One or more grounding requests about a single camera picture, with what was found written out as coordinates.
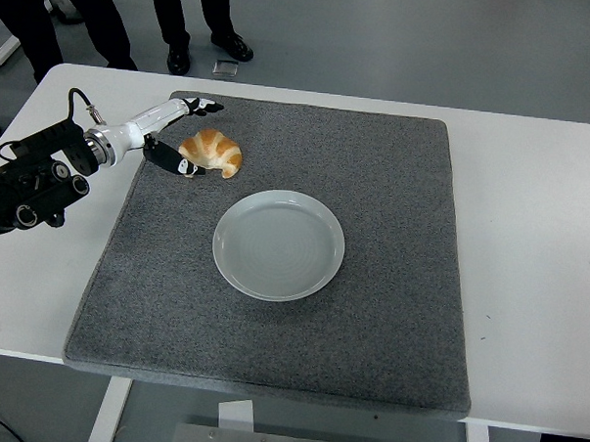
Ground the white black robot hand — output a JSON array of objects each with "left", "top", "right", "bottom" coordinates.
[{"left": 102, "top": 92, "right": 226, "bottom": 181}]

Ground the golden brown croissant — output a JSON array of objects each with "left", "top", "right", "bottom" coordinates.
[{"left": 176, "top": 127, "right": 246, "bottom": 183}]

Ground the small metal floor plate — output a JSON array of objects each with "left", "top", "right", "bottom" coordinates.
[{"left": 211, "top": 59, "right": 242, "bottom": 77}]

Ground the round white plate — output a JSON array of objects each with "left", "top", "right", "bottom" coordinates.
[{"left": 209, "top": 186, "right": 349, "bottom": 305}]

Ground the person with black shoes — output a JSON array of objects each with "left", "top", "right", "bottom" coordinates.
[{"left": 147, "top": 0, "right": 257, "bottom": 80}]

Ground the white furniture foot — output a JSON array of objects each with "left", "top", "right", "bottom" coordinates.
[{"left": 0, "top": 35, "right": 21, "bottom": 69}]

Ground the person in dark trousers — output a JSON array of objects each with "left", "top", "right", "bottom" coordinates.
[{"left": 0, "top": 0, "right": 142, "bottom": 89}]

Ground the grey square felt mat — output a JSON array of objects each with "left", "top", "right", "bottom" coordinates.
[{"left": 60, "top": 85, "right": 486, "bottom": 424}]

